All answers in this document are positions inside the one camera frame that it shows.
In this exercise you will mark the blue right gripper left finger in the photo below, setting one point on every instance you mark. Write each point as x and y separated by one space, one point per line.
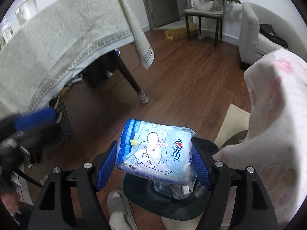
106 164

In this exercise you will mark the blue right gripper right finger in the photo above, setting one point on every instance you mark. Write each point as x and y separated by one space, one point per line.
201 169

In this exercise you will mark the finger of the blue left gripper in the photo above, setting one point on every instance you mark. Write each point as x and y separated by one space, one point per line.
36 119

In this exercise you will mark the blue tissue pack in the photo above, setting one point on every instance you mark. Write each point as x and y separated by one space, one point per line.
156 152

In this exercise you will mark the small white box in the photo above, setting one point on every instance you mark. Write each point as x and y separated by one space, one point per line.
180 192

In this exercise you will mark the dark green trash bin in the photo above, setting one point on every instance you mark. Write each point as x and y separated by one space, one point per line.
156 196

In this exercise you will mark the person's left hand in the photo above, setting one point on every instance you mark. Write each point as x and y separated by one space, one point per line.
11 202

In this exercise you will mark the white slipper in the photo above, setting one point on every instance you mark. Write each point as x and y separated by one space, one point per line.
120 214

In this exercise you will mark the beige floor mat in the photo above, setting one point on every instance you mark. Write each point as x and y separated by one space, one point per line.
235 121

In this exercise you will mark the beige patterned tablecloth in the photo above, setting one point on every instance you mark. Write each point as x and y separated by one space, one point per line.
58 43

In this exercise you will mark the pink cartoon tablecloth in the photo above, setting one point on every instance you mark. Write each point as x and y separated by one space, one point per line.
275 144

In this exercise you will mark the black table leg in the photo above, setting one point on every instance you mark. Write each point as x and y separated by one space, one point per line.
128 76

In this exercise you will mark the white ceramic mug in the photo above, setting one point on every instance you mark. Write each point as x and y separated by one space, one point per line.
26 11

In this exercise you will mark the grey armchair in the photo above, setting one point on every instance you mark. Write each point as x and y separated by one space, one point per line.
254 44

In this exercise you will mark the cardboard box on floor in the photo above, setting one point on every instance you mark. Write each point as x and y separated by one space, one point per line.
181 33

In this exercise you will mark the black handbag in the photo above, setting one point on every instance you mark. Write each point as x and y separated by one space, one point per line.
268 31

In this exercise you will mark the grey dining chair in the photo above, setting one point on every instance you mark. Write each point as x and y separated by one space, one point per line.
218 16

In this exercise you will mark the grey door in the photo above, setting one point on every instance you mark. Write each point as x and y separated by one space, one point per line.
161 13

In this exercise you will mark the potted green plant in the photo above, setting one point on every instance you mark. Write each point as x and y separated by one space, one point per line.
207 5

